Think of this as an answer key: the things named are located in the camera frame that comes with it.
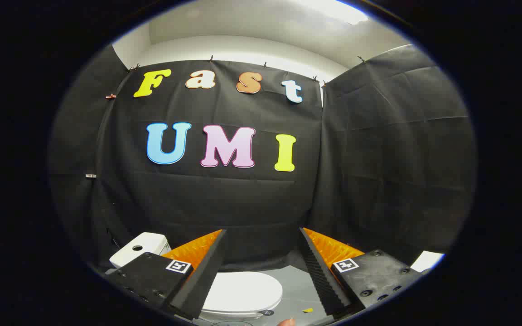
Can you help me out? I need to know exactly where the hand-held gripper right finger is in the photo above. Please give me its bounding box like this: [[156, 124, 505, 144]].
[[300, 227, 423, 316]]

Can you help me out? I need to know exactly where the white toilet tank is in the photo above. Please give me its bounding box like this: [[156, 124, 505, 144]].
[[109, 232, 172, 268]]

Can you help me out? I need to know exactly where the white object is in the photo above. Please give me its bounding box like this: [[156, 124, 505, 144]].
[[410, 250, 445, 273]]

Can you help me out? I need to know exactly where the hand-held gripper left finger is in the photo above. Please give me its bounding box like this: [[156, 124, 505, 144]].
[[106, 229, 227, 321]]

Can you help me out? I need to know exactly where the black backdrop cloth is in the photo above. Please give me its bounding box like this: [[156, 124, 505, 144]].
[[48, 44, 477, 272]]

